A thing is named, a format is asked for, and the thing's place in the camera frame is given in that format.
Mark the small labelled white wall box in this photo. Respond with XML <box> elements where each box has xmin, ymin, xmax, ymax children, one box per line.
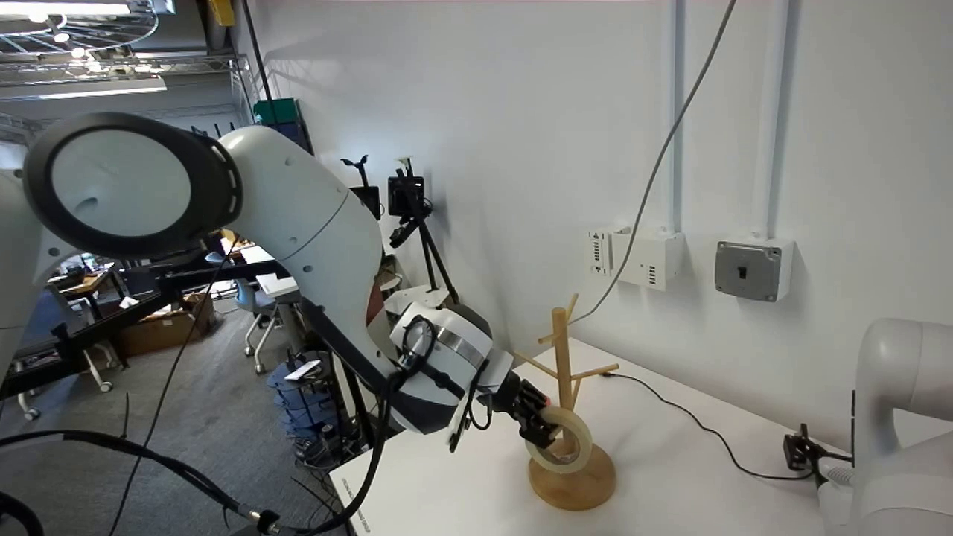
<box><xmin>586</xmin><ymin>226</ymin><xmax>623</xmax><ymax>284</ymax></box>

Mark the thin black table cable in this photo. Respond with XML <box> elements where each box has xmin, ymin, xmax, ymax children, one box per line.
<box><xmin>592</xmin><ymin>367</ymin><xmax>814</xmax><ymax>486</ymax></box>

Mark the green topped storage box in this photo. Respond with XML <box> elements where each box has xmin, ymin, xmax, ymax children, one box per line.
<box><xmin>250</xmin><ymin>95</ymin><xmax>317</xmax><ymax>157</ymax></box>

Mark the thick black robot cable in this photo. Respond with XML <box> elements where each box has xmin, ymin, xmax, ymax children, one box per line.
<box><xmin>0</xmin><ymin>315</ymin><xmax>501</xmax><ymax>536</ymax></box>

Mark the yellow hanging object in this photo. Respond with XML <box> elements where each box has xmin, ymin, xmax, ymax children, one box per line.
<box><xmin>205</xmin><ymin>0</ymin><xmax>242</xmax><ymax>31</ymax></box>

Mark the black camera on tripod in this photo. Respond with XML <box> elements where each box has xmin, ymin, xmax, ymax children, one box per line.
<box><xmin>385</xmin><ymin>157</ymin><xmax>466</xmax><ymax>308</ymax></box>

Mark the long grey hanging cable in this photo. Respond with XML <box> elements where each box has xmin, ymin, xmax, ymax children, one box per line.
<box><xmin>570</xmin><ymin>0</ymin><xmax>742</xmax><ymax>327</ymax></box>

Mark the wooden peg tree holder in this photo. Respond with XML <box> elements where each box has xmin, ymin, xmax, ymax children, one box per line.
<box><xmin>510</xmin><ymin>293</ymin><xmax>626</xmax><ymax>516</ymax></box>

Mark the blue crate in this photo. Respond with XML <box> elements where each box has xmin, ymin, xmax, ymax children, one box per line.
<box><xmin>272</xmin><ymin>354</ymin><xmax>345</xmax><ymax>463</ymax></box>

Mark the metal overhead rack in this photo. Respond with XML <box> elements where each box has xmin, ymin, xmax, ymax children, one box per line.
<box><xmin>0</xmin><ymin>0</ymin><xmax>245</xmax><ymax>104</ymax></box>

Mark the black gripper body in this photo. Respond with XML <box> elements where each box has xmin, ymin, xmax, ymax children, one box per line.
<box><xmin>473</xmin><ymin>367</ymin><xmax>534</xmax><ymax>427</ymax></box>

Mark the small black end tool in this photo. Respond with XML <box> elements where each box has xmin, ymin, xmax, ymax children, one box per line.
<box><xmin>781</xmin><ymin>422</ymin><xmax>859</xmax><ymax>489</ymax></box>

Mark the brown cardboard box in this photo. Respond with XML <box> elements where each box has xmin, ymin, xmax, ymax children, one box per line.
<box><xmin>113</xmin><ymin>293</ymin><xmax>218</xmax><ymax>361</ymax></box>

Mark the white office chair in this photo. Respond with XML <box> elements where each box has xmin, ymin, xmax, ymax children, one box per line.
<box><xmin>236</xmin><ymin>271</ymin><xmax>300</xmax><ymax>376</ymax></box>

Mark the wooden background desk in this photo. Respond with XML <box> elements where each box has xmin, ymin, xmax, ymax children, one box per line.
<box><xmin>43</xmin><ymin>251</ymin><xmax>129</xmax><ymax>302</ymax></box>

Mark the white wall conduit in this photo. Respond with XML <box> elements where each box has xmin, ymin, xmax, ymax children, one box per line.
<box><xmin>670</xmin><ymin>0</ymin><xmax>690</xmax><ymax>239</ymax></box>
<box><xmin>763</xmin><ymin>0</ymin><xmax>804</xmax><ymax>242</ymax></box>

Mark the beige masking tape roll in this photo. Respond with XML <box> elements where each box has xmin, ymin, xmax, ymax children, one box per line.
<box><xmin>524</xmin><ymin>406</ymin><xmax>601</xmax><ymax>477</ymax></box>

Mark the black hanging cable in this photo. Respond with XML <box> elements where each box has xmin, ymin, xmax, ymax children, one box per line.
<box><xmin>242</xmin><ymin>0</ymin><xmax>278</xmax><ymax>102</ymax></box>

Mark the large white wall box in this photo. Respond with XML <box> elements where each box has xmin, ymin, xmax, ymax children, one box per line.
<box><xmin>613</xmin><ymin>226</ymin><xmax>690</xmax><ymax>293</ymax></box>

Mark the grey wall junction box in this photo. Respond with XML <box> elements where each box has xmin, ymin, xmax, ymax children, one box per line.
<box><xmin>713</xmin><ymin>235</ymin><xmax>799</xmax><ymax>308</ymax></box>

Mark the thin black floor cable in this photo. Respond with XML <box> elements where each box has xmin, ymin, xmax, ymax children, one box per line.
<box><xmin>105</xmin><ymin>326</ymin><xmax>193</xmax><ymax>536</ymax></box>

